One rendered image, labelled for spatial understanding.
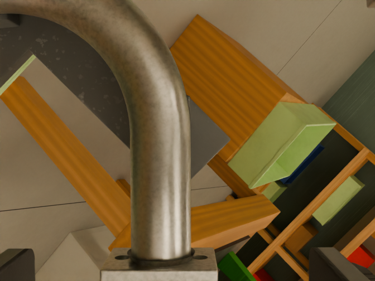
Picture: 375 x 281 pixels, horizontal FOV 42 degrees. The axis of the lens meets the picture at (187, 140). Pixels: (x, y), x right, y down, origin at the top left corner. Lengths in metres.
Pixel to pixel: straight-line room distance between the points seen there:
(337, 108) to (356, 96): 0.27
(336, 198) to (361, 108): 1.20
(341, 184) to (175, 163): 5.48
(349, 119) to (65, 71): 6.02
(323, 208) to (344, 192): 0.30
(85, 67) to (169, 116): 0.08
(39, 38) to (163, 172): 0.11
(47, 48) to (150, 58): 0.08
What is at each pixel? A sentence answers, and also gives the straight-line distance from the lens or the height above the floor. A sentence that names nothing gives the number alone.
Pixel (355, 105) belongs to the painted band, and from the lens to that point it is 6.27.
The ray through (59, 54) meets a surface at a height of 1.05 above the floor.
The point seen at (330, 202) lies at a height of 0.90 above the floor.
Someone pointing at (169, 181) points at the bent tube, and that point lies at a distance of 0.23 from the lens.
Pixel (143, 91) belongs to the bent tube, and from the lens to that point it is 0.23.
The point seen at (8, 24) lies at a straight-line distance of 0.29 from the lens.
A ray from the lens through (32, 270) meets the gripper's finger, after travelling 0.16.
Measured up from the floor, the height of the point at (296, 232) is 0.87.
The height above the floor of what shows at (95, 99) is 1.08.
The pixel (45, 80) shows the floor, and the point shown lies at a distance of 2.11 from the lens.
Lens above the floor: 1.23
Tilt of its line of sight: 20 degrees down
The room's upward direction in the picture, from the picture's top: 136 degrees clockwise
